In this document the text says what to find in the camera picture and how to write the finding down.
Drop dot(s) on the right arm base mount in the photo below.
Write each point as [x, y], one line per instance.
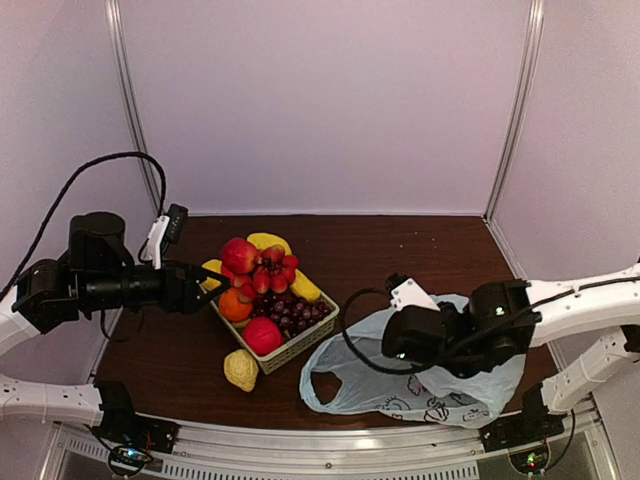
[525, 434]

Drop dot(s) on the front aluminium rail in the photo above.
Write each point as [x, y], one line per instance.
[407, 452]

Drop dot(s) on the pink red round fruit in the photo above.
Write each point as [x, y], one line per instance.
[262, 336]

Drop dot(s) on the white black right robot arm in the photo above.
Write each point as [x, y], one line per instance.
[505, 319]

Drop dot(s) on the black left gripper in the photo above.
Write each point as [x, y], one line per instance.
[188, 302]

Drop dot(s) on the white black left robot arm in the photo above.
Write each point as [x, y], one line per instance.
[48, 294]

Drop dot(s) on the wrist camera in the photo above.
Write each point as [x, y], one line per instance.
[405, 291]
[165, 231]

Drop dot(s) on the orange fruit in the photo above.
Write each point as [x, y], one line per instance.
[232, 309]

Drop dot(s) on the red lychee bunch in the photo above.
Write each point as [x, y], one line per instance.
[275, 271]

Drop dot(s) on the dark purple grape bunch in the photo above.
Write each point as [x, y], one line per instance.
[290, 313]

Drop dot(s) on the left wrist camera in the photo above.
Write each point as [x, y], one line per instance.
[165, 231]

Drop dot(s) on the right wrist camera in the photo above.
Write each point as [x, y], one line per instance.
[405, 291]

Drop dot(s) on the right aluminium frame post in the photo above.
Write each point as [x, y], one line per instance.
[529, 61]

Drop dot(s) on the pale yellow wrinkled fruit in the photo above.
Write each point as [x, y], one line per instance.
[241, 370]

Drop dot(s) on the large yellow lemon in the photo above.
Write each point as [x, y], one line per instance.
[212, 267]

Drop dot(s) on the beige perforated plastic basket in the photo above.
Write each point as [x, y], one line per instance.
[291, 347]

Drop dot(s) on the long yellow fruit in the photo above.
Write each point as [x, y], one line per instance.
[264, 240]

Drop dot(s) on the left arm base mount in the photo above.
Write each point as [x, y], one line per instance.
[129, 438]

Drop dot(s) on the dark red fruit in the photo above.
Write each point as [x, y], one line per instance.
[239, 256]

